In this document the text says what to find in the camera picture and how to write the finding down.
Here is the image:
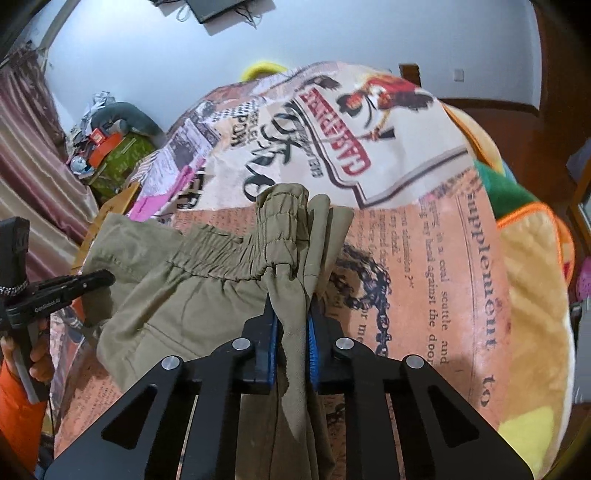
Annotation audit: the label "wooden bed post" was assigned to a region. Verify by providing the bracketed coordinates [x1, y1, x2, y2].
[399, 62, 423, 88]

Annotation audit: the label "small black wall monitor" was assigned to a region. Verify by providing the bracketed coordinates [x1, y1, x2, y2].
[185, 0, 250, 25]

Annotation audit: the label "orange box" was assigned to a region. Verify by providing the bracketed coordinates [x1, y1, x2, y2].
[88, 129, 124, 169]

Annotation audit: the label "colourful plush blanket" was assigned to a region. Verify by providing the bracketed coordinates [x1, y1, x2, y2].
[443, 104, 578, 476]

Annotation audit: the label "pink shoe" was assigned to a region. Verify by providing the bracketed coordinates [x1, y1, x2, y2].
[575, 258, 591, 301]

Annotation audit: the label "printed blanket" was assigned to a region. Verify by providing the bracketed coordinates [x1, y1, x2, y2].
[46, 60, 513, 462]

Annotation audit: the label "grey plush toy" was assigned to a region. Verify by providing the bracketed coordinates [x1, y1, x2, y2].
[92, 102, 166, 147]

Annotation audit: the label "pink cloth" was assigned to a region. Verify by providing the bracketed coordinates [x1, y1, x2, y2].
[127, 165, 200, 220]

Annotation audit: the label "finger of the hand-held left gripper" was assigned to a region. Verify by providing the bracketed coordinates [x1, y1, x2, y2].
[39, 270, 116, 302]

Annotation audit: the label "pile of crumpled clothes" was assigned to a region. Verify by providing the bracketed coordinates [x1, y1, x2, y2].
[69, 91, 116, 139]

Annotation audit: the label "person's left hand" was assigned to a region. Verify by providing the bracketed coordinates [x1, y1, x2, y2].
[0, 318, 56, 385]

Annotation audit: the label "pink striped curtain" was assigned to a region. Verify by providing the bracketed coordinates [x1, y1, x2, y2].
[0, 46, 100, 287]

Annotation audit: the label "person's left forearm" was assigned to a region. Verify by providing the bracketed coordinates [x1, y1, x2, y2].
[0, 360, 52, 474]

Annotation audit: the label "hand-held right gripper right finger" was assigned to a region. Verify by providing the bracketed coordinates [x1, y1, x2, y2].
[307, 316, 536, 480]

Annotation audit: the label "green patterned box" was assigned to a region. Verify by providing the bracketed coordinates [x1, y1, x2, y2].
[88, 134, 160, 200]

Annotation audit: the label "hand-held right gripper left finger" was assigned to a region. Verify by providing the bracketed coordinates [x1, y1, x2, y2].
[44, 295, 279, 480]

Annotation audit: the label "yellow foam tube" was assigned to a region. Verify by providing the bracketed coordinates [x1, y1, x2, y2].
[242, 59, 289, 80]

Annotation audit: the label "olive green pants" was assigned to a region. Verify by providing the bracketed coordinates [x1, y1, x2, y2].
[81, 182, 356, 480]

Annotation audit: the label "small wooden folding table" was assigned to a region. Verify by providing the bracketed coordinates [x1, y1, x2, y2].
[71, 182, 139, 273]

